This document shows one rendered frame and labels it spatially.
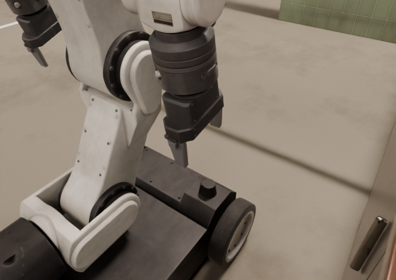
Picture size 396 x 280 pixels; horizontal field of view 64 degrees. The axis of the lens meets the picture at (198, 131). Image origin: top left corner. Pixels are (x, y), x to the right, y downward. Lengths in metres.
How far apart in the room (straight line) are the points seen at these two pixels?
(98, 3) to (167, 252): 0.59
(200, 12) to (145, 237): 0.65
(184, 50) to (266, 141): 1.08
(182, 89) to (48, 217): 0.45
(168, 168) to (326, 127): 0.87
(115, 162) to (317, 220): 0.73
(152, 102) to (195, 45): 0.29
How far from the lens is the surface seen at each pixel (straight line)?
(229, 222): 0.87
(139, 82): 0.62
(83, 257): 0.75
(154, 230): 0.89
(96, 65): 0.63
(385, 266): 0.42
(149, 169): 1.01
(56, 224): 0.75
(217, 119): 0.57
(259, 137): 1.45
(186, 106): 0.44
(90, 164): 0.76
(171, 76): 0.42
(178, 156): 0.51
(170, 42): 0.41
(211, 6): 0.38
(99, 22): 0.59
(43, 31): 0.87
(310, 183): 1.30
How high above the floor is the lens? 0.89
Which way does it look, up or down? 38 degrees down
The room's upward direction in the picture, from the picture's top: straight up
